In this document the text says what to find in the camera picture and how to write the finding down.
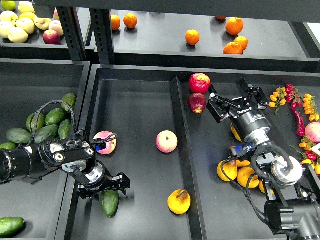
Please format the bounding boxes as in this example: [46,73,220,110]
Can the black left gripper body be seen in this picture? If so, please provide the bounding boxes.
[77,161,117,200]

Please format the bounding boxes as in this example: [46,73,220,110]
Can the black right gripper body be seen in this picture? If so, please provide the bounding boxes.
[232,108,271,140]

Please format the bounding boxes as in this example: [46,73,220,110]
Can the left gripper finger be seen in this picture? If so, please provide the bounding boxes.
[99,186,127,195]
[110,172,131,190]

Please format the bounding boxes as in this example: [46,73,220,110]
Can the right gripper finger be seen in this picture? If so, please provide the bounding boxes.
[206,84,238,123]
[237,77,269,110]

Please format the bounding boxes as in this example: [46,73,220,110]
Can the dark green avocado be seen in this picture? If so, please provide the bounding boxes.
[101,190,120,218]

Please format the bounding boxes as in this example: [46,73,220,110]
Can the yellow pear with stem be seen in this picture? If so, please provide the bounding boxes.
[167,189,191,215]

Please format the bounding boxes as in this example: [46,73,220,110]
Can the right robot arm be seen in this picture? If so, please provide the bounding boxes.
[207,78,320,240]

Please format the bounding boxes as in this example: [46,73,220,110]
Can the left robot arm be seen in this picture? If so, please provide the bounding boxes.
[0,113,131,200]

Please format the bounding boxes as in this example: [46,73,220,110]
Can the yellow pear top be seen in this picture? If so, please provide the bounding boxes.
[230,124,242,142]

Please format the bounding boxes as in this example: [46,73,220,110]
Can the yellow pear middle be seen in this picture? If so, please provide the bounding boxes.
[228,146,251,168]

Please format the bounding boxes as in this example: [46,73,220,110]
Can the yellow pear left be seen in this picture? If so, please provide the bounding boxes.
[217,160,238,182]

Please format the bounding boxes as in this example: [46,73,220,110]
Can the yellow pear lower centre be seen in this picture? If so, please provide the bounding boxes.
[237,166,260,189]

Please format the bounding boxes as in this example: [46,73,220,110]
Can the green avocado narrow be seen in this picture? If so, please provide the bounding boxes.
[58,119,71,140]

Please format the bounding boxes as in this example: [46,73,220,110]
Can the yellow pear right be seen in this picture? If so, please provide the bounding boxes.
[258,181,275,195]

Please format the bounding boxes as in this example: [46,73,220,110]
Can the dark avocado middle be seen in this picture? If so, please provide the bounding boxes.
[34,124,59,144]

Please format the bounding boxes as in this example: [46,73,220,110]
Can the green avocado top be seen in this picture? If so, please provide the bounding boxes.
[61,93,77,113]

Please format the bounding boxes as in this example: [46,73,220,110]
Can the green avocado round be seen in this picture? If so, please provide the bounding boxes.
[26,112,45,132]

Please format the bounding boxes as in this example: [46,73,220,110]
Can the dark avocado left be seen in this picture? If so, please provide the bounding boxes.
[6,128,31,144]

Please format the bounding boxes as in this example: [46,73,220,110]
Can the light green avocado edge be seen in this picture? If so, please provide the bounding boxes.
[0,142,17,150]

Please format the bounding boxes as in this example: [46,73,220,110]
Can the dark red apple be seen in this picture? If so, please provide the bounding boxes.
[187,93,207,114]

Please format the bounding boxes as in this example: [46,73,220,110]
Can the bright red apple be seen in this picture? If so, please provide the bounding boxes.
[189,73,211,95]

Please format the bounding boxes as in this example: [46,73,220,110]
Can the orange cherry tomato bunch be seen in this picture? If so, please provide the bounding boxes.
[268,87,287,115]

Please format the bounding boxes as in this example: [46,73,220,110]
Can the pink apple left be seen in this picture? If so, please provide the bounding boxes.
[93,131,117,155]

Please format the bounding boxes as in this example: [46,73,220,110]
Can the pink apple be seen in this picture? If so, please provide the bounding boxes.
[156,130,178,154]
[93,131,117,155]

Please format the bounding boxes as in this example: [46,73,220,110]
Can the orange front right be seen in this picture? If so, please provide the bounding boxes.
[223,41,243,55]

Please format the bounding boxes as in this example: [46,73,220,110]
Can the red cherry tomato bunch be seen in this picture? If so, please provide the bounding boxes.
[285,83,303,108]

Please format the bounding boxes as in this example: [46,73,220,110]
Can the small orange right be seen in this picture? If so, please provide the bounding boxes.
[234,36,249,51]

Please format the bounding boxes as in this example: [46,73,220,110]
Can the red chili pepper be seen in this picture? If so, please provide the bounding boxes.
[291,107,305,137]

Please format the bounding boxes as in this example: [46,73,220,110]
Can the pink apple centre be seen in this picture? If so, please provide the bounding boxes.
[156,130,178,154]

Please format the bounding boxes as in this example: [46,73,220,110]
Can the large orange right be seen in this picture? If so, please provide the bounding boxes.
[225,17,244,36]

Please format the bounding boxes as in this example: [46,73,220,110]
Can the pink apple right edge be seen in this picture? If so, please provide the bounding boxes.
[305,122,320,143]

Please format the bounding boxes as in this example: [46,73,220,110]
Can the orange centre shelf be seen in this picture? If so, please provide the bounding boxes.
[185,29,200,46]

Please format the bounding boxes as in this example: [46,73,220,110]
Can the mixed cherry tomatoes lower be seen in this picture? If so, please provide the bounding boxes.
[290,135,320,177]

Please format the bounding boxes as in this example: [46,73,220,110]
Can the black tray divider left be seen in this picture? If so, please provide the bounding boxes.
[169,76,207,240]

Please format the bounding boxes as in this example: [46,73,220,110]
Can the orange cherry tomato string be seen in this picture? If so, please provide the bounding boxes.
[302,93,320,122]

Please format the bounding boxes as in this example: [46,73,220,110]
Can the orange near post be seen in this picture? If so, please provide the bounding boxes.
[110,14,121,31]

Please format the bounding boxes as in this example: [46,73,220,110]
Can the black shelf post right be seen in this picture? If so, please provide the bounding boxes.
[89,8,116,65]

